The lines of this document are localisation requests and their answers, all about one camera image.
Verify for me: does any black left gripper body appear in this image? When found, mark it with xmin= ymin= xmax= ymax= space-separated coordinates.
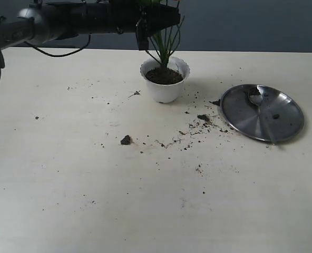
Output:
xmin=111 ymin=4 xmax=181 ymax=36

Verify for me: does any red artificial anthurium flower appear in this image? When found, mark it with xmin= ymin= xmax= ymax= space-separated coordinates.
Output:
xmin=136 ymin=1 xmax=184 ymax=70

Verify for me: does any metal spoon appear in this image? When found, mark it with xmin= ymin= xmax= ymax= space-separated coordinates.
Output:
xmin=247 ymin=85 xmax=277 ymax=145

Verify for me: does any robot arm left grey black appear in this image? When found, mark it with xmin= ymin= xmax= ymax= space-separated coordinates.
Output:
xmin=0 ymin=1 xmax=181 ymax=80

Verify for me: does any white plastic flower pot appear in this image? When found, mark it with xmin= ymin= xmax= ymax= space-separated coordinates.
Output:
xmin=140 ymin=56 xmax=190 ymax=104

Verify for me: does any soil clump near plate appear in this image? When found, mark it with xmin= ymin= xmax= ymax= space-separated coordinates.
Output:
xmin=197 ymin=114 xmax=210 ymax=122

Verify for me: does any dark soil clump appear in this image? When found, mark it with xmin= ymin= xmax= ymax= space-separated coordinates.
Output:
xmin=120 ymin=135 xmax=132 ymax=145

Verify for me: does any round steel plate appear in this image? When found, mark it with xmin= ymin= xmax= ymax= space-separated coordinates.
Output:
xmin=220 ymin=84 xmax=305 ymax=142

